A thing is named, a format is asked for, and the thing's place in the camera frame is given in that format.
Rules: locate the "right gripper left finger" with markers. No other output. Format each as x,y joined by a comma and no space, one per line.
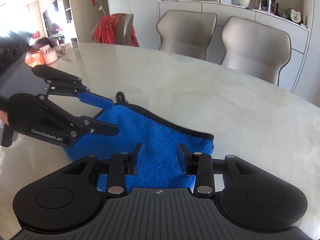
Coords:
117,167

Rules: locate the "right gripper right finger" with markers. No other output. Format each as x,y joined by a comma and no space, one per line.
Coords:
201,165

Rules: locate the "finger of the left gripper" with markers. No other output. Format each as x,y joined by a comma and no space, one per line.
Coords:
65,84
40,118

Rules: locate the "grey and blue microfibre towel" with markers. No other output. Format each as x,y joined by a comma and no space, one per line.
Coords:
158,165

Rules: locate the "person's left hand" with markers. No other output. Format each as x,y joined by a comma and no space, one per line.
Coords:
4,117

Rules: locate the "pink container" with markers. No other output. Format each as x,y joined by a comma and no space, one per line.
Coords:
49,54

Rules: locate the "chair with red cloth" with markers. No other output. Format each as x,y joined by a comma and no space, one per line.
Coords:
115,29

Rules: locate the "beige dining chair right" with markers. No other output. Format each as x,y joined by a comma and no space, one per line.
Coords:
255,49

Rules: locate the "beige dining chair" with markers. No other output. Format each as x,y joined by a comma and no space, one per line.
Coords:
255,49
186,33

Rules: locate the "beige dining chair left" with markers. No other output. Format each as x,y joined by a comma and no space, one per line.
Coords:
186,33

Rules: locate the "glass display jar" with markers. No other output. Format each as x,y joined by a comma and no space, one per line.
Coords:
266,5

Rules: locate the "small alarm clock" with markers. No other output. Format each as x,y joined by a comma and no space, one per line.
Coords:
295,16

